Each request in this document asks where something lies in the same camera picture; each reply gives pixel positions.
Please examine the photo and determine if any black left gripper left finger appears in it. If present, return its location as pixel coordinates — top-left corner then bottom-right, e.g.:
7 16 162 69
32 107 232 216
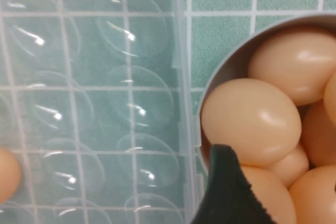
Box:
190 144 279 224

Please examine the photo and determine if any clear plastic egg box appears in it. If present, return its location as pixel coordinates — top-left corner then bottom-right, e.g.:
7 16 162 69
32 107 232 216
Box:
0 0 204 224

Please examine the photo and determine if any grey round bowl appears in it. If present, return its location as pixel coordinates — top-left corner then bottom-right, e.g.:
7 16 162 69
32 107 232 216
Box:
198 14 336 175

